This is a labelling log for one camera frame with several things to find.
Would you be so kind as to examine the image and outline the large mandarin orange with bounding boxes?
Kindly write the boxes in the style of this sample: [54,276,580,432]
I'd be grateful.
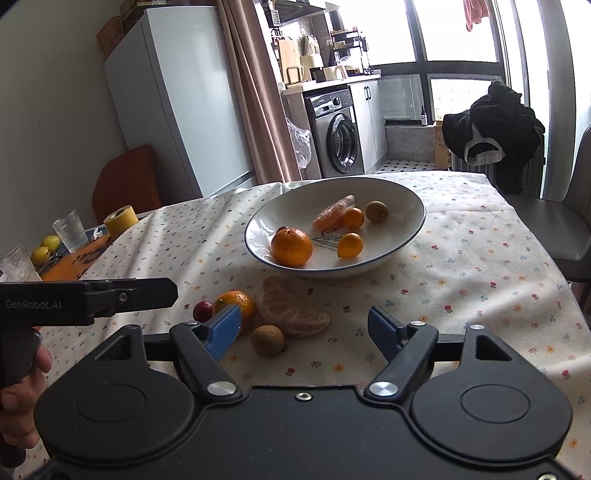
[270,227,314,268]

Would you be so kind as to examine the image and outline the yellow tape roll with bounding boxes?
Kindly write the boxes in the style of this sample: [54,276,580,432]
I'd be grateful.
[103,206,138,238]

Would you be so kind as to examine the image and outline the grey radiator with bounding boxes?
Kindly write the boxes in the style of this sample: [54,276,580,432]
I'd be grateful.
[450,134,548,197]

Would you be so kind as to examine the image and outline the tall clear glass cup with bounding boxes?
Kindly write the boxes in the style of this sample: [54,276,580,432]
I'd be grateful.
[0,244,43,283]

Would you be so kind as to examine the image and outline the black clothing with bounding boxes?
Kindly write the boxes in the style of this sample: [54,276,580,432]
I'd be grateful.
[442,80,546,195]

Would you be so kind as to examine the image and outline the person's left hand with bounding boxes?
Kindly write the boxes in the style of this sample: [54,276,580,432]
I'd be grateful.
[0,327,52,450]

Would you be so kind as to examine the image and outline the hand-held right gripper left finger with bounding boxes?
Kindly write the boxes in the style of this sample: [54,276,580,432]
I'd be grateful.
[95,305,242,408]

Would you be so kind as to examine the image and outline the white bowl with dark rim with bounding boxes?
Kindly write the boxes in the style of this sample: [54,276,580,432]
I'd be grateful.
[244,176,426,279]

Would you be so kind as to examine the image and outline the brown wooden chair back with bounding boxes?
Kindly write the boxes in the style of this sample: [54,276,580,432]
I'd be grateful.
[92,144,162,222]

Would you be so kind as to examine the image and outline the large peeled pomelo segment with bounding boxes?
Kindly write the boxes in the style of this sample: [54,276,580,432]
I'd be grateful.
[255,276,332,337]

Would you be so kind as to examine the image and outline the white refrigerator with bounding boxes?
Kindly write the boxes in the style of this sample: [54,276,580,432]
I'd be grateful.
[102,6,257,199]

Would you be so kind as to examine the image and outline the red hanging cloth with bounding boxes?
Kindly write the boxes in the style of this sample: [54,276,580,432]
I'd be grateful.
[463,0,490,32]

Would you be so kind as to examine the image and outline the kitchen countertop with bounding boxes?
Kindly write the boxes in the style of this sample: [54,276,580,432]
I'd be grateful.
[281,69,383,95]

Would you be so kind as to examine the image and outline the range hood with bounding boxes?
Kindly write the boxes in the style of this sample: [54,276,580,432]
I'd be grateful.
[265,0,326,24]

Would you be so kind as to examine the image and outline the brown cardboard box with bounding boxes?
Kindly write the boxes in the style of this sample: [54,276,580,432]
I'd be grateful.
[433,117,455,171]

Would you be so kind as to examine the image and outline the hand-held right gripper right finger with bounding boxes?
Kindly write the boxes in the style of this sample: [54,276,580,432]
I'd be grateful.
[364,306,514,402]

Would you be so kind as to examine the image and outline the short clear glass cup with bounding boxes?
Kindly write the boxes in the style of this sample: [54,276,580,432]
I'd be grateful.
[52,209,88,253]

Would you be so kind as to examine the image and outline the pink curtain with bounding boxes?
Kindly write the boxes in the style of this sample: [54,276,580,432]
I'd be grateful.
[216,0,303,185]

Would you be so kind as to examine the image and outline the small pink pomelo segment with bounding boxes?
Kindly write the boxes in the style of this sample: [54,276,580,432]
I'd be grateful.
[312,195,356,230]

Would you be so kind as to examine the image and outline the cream countertop appliance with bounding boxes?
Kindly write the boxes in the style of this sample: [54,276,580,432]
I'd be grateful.
[300,53,324,81]

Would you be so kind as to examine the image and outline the wooden cutting board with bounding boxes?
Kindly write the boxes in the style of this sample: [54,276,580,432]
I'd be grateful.
[276,37,303,84]

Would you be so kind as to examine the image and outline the black dish rack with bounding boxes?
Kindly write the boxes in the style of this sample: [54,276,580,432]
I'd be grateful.
[329,28,372,77]

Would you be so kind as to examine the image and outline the grey chair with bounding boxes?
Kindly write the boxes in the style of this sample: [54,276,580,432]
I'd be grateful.
[501,124,591,284]

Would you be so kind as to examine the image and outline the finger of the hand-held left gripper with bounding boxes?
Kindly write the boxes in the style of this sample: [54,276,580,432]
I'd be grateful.
[90,278,179,318]

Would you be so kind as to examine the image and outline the grey washing machine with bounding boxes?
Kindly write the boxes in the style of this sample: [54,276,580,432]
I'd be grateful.
[304,88,365,178]

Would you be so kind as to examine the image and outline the clear plastic bag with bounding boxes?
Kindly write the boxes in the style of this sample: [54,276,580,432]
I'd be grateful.
[286,117,312,171]

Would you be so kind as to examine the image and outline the white base cabinet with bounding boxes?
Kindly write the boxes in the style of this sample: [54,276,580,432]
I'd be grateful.
[348,78,389,174]

